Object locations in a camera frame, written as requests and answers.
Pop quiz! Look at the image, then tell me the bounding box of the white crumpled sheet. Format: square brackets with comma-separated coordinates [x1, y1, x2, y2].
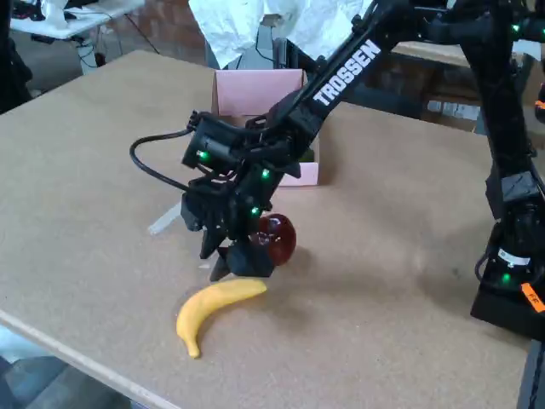
[188, 0, 374, 69]

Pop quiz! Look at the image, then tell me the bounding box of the white labelled carton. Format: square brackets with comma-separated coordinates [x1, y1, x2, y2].
[425, 100, 485, 129]

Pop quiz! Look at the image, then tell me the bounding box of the dark red toy pomegranate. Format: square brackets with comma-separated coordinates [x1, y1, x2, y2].
[249, 213, 297, 268]

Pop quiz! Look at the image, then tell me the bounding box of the black cable at arm foot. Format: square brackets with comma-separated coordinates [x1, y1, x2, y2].
[473, 251, 497, 283]

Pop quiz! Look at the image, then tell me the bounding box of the black bulky object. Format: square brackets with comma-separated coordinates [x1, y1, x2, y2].
[0, 0, 34, 115]

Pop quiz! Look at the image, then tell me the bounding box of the white crumpled cloth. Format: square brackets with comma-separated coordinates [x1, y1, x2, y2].
[41, 0, 69, 30]

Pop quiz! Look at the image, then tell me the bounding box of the brown wooden bench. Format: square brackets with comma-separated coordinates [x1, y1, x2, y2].
[391, 40, 525, 69]

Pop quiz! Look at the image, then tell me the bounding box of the white background table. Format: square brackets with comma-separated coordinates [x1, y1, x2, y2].
[10, 0, 146, 42]

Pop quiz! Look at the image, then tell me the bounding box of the small black camera box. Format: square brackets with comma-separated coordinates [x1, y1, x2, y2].
[180, 188, 209, 233]

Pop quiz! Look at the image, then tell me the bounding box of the looped black camera cable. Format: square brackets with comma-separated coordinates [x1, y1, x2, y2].
[129, 125, 198, 193]

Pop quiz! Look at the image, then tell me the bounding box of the yellow toy banana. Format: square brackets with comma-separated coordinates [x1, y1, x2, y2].
[175, 279, 268, 360]

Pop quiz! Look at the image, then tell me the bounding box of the pink cardboard box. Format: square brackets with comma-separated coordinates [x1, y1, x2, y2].
[211, 68, 321, 188]

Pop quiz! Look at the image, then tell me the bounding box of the long white tape strip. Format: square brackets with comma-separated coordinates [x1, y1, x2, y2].
[147, 202, 183, 236]

